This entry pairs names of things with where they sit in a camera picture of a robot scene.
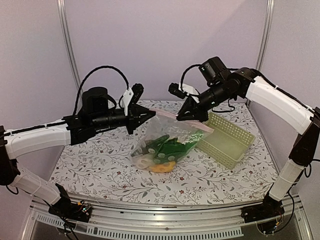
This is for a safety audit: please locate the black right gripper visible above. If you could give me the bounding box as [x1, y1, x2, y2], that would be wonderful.
[177, 80, 235, 122]

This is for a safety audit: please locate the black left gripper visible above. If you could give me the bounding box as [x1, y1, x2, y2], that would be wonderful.
[91, 104, 155, 134]

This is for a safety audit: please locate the green white bok choy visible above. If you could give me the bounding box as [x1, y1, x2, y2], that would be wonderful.
[143, 134, 193, 163]

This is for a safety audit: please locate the clear zip top bag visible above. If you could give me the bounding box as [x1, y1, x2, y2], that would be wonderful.
[130, 108, 214, 173]

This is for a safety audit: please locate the green cucumber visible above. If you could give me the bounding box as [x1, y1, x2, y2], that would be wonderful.
[142, 129, 205, 163]

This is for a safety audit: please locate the orange yellow mango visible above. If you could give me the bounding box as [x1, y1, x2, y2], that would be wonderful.
[149, 161, 176, 173]

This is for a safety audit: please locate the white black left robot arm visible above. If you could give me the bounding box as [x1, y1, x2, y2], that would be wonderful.
[0, 83, 156, 217]

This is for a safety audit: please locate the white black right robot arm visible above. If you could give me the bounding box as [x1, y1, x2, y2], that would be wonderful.
[169, 56, 320, 218]

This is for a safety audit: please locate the beige perforated plastic basket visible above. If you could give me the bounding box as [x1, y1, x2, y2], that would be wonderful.
[197, 113, 256, 170]

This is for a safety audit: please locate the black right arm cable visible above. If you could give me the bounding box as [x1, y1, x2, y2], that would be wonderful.
[179, 63, 203, 86]

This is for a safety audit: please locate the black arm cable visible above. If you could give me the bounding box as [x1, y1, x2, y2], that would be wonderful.
[179, 63, 203, 86]
[72, 65, 131, 116]

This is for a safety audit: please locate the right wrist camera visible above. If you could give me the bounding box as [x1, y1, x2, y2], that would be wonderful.
[168, 83, 200, 104]

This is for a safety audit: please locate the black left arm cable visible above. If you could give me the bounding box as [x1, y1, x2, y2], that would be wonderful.
[72, 65, 131, 116]

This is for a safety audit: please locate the right aluminium corner post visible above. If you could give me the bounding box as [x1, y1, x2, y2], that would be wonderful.
[255, 0, 275, 71]

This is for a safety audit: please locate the aluminium corner post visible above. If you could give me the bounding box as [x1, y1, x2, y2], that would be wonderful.
[255, 0, 275, 71]
[56, 0, 81, 90]

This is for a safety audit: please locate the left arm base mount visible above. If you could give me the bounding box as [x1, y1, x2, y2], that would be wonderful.
[48, 198, 93, 223]

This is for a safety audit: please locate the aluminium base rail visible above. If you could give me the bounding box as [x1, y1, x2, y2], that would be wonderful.
[21, 194, 315, 240]

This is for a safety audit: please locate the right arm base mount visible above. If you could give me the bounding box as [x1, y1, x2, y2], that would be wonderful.
[240, 195, 285, 235]

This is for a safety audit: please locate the left aluminium corner post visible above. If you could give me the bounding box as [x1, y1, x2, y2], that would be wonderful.
[56, 0, 81, 90]

